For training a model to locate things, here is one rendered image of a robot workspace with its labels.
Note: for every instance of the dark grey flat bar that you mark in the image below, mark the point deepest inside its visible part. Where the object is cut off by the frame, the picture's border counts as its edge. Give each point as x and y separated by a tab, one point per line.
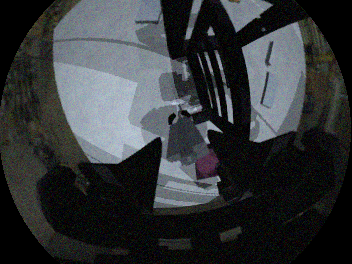
271	53

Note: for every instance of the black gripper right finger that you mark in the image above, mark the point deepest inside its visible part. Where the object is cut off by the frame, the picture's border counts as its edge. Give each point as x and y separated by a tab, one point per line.
243	161

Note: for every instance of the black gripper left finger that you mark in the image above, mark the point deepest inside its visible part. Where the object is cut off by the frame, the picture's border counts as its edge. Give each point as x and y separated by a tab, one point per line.
135	176

